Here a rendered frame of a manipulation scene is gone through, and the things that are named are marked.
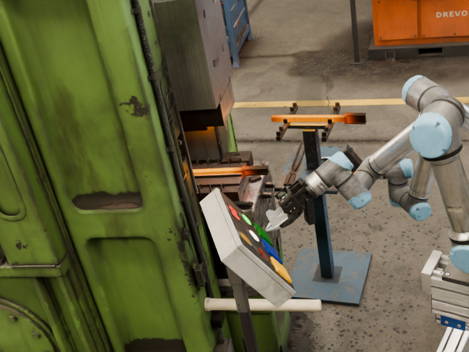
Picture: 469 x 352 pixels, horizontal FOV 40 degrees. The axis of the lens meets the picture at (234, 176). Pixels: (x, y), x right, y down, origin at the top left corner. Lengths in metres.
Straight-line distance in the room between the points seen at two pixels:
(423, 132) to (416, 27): 4.13
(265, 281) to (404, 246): 1.84
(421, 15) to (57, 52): 4.23
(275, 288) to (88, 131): 0.82
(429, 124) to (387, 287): 1.72
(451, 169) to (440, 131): 0.14
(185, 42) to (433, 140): 0.88
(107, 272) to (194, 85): 0.82
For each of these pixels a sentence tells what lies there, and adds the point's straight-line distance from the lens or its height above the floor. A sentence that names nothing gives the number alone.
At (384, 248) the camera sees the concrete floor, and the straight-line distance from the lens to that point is 3.73.
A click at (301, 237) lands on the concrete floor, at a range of 3.87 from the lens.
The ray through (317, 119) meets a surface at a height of 0.96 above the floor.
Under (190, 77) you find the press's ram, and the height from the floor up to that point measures 1.49.
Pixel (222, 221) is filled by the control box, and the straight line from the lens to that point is 2.03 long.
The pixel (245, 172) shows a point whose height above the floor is 1.00.
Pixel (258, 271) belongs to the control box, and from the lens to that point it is 1.97.
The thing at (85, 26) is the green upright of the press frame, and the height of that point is 1.77.
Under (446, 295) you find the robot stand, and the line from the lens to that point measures 2.42.
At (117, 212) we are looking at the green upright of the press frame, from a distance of 2.34.
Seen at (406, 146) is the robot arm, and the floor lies 1.26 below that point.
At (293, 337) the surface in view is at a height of 0.01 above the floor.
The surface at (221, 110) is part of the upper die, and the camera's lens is 2.37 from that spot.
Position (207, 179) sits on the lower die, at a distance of 2.64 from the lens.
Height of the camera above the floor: 2.33
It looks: 31 degrees down
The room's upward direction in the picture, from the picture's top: 11 degrees counter-clockwise
